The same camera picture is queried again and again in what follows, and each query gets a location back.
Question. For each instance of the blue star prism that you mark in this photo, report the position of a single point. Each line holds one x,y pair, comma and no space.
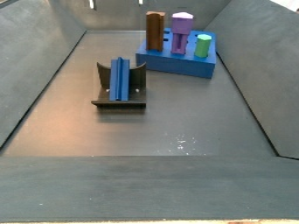
119,79

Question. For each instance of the dark grey curved fixture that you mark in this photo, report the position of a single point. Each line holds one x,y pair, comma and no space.
137,88

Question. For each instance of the blue peg board base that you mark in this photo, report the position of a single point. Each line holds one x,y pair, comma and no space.
186,64

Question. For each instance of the green hexagonal peg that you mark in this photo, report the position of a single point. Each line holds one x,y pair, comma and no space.
203,44

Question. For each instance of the brown peg block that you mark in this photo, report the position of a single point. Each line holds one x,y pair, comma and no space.
154,30

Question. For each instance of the purple peg block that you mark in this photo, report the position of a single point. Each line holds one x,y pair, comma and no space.
182,27

